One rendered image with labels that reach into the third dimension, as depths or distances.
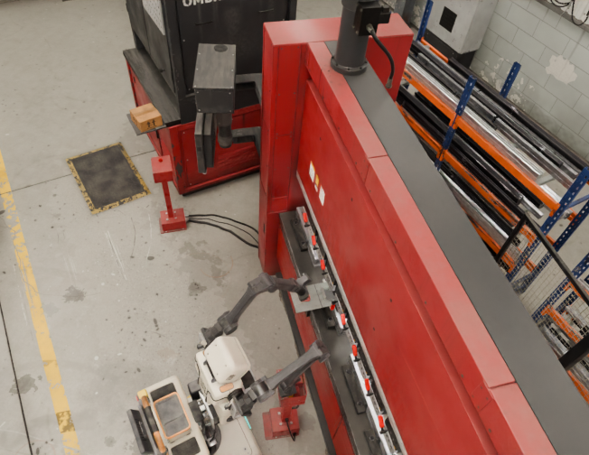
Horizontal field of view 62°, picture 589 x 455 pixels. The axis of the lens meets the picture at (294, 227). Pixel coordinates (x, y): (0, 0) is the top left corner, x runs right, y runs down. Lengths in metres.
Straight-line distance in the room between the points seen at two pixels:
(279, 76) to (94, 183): 2.96
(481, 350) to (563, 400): 0.27
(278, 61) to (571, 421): 2.19
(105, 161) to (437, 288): 4.40
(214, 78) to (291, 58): 0.55
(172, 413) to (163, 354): 1.22
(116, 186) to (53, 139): 1.08
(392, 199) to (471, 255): 0.38
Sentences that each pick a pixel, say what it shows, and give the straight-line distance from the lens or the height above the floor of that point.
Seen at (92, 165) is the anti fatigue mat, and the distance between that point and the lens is 5.62.
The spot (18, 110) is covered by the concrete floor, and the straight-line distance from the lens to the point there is 6.63.
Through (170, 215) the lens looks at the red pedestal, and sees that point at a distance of 4.76.
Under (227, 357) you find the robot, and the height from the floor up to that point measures 1.39.
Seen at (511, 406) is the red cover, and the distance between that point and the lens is 1.71.
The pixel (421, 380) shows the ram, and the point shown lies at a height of 1.82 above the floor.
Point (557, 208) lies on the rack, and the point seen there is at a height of 1.39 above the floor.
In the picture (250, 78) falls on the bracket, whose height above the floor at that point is 1.70.
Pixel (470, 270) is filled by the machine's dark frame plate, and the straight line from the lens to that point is 1.91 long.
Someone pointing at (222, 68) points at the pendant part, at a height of 1.95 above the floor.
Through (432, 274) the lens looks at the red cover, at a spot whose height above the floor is 2.30.
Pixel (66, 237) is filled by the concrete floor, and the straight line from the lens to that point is 5.04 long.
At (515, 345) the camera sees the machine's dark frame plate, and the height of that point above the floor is 2.30.
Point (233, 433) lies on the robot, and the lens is 3.60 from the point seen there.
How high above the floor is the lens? 3.74
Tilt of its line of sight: 51 degrees down
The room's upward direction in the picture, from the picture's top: 6 degrees clockwise
